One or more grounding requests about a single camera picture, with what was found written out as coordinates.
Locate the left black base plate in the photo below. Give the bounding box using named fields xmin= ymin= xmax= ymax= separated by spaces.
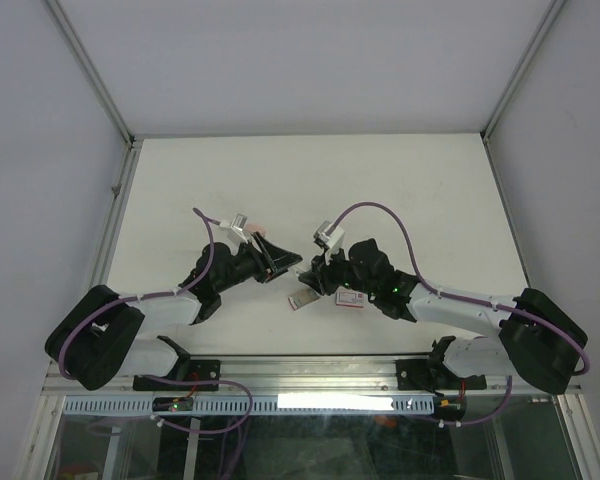
xmin=132 ymin=358 xmax=221 ymax=392

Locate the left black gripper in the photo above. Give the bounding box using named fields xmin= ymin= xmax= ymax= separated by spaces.
xmin=215 ymin=232 xmax=302 ymax=293

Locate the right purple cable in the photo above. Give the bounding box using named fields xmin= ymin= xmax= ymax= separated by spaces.
xmin=329 ymin=201 xmax=592 ymax=376

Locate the right aluminium frame post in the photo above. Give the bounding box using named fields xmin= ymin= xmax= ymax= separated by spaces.
xmin=481 ymin=0 xmax=569 ymax=144

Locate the staple box tray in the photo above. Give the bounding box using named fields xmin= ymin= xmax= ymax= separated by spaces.
xmin=288 ymin=288 xmax=322 ymax=311

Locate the pink white mini stapler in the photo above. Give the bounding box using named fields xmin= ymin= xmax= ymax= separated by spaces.
xmin=245 ymin=224 xmax=266 ymax=237

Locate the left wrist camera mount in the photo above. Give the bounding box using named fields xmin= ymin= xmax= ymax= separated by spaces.
xmin=219 ymin=214 xmax=252 ymax=247

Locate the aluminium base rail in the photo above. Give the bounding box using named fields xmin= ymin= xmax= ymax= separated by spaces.
xmin=42 ymin=353 xmax=579 ymax=396

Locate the red white staple box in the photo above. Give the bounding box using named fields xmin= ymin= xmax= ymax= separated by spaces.
xmin=335 ymin=289 xmax=365 ymax=308

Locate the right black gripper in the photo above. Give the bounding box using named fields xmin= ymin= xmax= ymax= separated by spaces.
xmin=299 ymin=244 xmax=377 ymax=297

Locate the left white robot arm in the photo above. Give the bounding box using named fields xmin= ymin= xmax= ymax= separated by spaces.
xmin=44 ymin=233 xmax=302 ymax=391

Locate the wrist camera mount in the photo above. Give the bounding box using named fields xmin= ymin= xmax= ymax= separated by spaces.
xmin=219 ymin=214 xmax=252 ymax=247
xmin=313 ymin=220 xmax=345 ymax=252

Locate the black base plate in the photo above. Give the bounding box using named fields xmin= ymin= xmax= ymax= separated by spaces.
xmin=395 ymin=358 xmax=487 ymax=393
xmin=132 ymin=358 xmax=221 ymax=392

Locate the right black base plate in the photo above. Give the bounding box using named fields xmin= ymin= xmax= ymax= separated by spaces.
xmin=395 ymin=358 xmax=487 ymax=393

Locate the white slotted cable duct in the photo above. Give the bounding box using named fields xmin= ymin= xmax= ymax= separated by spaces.
xmin=63 ymin=393 xmax=434 ymax=417

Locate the left aluminium frame post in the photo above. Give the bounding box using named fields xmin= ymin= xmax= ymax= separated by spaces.
xmin=42 ymin=0 xmax=144 ymax=151

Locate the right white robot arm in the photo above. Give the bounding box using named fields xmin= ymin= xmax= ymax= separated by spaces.
xmin=299 ymin=239 xmax=588 ymax=395

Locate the aluminium frame post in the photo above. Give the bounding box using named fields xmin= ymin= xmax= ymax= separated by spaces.
xmin=42 ymin=0 xmax=144 ymax=151
xmin=481 ymin=0 xmax=569 ymax=144

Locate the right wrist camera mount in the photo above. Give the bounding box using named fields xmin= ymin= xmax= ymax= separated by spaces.
xmin=313 ymin=220 xmax=345 ymax=252

